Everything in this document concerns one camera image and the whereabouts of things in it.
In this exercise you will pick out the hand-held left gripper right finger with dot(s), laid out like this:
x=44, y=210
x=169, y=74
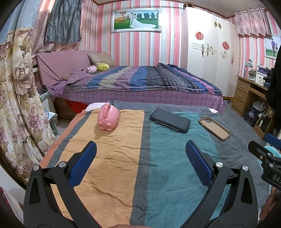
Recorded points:
x=198, y=163

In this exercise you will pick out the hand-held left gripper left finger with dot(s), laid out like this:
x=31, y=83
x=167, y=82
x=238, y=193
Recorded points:
x=84, y=161

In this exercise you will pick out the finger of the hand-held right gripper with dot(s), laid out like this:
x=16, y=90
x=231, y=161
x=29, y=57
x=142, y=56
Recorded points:
x=273, y=140
x=258, y=150

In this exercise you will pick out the light blue plastic basket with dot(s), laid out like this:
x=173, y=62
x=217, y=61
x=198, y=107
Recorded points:
x=271, y=151

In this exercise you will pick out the person's right hand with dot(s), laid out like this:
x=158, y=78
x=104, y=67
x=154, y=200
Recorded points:
x=269, y=201

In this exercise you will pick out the black box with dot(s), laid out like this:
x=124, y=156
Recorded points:
x=251, y=116

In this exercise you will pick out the white fan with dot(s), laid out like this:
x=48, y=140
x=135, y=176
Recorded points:
x=259, y=107

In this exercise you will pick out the beige phone case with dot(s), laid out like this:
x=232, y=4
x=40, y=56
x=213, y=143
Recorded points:
x=214, y=128

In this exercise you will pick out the black garment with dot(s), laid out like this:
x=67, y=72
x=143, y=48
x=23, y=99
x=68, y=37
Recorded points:
x=275, y=96

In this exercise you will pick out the pink pig toy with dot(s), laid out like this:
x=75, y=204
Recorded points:
x=108, y=117

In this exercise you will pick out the black textured phone case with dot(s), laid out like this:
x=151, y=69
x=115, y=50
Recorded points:
x=170, y=120

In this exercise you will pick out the wooden desk with drawers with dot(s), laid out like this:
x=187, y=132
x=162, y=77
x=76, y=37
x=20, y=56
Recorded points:
x=241, y=94

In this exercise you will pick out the light blue plastic item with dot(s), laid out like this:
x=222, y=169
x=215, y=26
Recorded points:
x=49, y=116

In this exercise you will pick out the white box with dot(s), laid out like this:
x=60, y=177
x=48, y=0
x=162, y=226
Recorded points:
x=261, y=79

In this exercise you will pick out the purple bag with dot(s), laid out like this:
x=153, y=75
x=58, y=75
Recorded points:
x=265, y=71

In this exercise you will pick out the desk lamp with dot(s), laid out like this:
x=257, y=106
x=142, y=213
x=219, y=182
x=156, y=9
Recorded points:
x=249, y=65

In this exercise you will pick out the purple bed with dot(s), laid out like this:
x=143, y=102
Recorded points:
x=142, y=97

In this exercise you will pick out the white wardrobe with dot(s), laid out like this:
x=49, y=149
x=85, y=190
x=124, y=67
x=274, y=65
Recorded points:
x=206, y=76

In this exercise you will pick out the pink plush toy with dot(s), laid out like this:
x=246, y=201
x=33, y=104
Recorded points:
x=90, y=69

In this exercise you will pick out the small framed picture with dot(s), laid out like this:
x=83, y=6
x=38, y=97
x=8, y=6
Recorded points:
x=273, y=47

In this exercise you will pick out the yellow-green plush toy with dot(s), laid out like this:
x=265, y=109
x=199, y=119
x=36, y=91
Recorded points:
x=103, y=67

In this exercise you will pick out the floral curtain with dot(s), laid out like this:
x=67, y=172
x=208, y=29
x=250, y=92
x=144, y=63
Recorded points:
x=17, y=87

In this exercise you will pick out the striped purple blue quilt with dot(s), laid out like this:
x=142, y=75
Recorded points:
x=140, y=76

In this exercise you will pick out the brown pillow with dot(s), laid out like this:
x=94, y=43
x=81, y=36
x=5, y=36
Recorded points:
x=101, y=58

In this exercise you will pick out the pink curtain valance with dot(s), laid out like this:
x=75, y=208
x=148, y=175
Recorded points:
x=252, y=22

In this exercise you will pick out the grey hanging cloth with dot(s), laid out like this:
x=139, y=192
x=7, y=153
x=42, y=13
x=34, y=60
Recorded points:
x=63, y=22

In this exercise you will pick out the framed wedding picture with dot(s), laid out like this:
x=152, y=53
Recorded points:
x=136, y=20

